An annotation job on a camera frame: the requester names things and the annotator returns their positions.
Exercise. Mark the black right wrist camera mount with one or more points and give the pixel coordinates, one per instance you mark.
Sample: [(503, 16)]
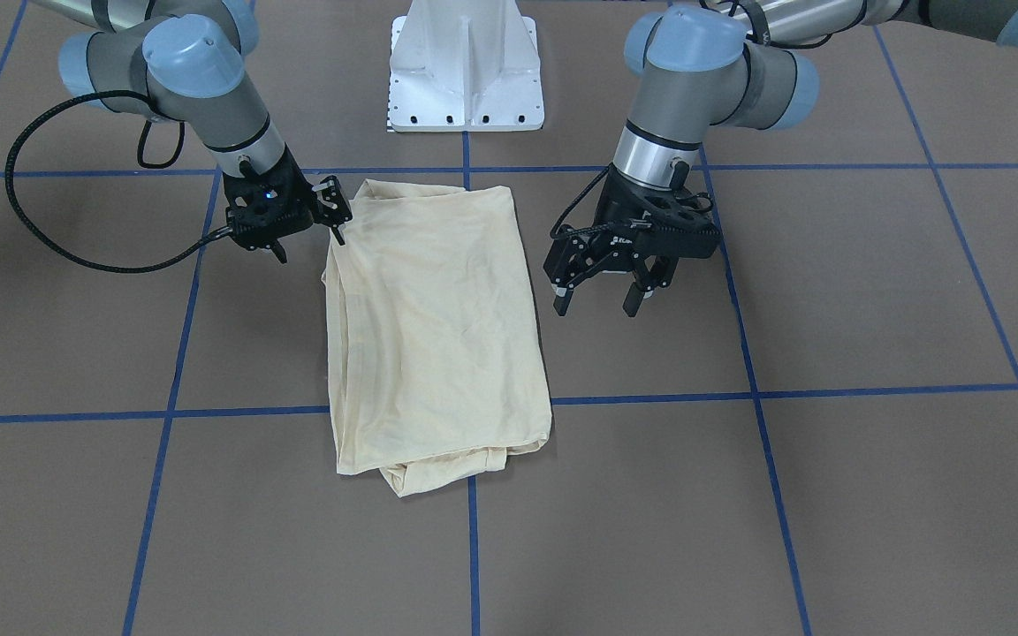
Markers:
[(261, 223)]

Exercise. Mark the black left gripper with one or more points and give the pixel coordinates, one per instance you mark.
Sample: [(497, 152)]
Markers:
[(608, 250)]

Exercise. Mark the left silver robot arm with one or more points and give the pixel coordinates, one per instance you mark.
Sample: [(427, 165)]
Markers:
[(716, 63)]

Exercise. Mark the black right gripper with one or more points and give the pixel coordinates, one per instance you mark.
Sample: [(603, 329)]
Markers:
[(300, 187)]

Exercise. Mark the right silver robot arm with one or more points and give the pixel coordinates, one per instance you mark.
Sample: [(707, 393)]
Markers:
[(183, 61)]

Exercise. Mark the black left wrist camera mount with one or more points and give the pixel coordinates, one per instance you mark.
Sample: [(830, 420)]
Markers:
[(676, 233)]

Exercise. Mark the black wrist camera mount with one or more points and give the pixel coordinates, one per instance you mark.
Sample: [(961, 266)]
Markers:
[(676, 233), (261, 223)]

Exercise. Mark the cream long-sleeve printed shirt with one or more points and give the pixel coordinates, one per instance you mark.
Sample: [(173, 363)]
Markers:
[(435, 370)]

